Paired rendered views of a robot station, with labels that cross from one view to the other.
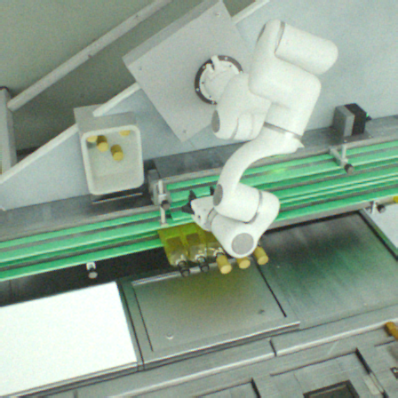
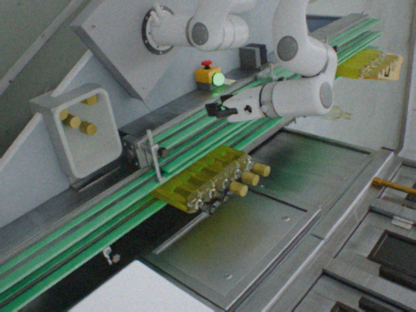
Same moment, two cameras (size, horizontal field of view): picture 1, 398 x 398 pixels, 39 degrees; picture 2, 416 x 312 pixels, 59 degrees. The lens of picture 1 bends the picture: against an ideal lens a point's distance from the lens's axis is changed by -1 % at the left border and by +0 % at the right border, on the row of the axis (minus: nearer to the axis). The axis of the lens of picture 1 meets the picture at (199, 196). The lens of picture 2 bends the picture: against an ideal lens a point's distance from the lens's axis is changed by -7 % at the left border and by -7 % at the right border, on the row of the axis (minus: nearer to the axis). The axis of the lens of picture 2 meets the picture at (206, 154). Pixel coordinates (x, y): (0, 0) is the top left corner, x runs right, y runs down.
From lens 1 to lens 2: 0.77 m
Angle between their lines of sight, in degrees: 23
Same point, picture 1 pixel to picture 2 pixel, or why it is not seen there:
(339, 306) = (330, 188)
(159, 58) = (108, 13)
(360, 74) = (247, 18)
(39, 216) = (31, 223)
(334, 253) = (292, 160)
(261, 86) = not seen: outside the picture
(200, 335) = (253, 261)
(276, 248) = not seen: hidden behind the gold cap
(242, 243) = (327, 94)
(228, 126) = (219, 28)
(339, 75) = not seen: hidden behind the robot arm
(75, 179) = (52, 174)
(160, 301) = (192, 254)
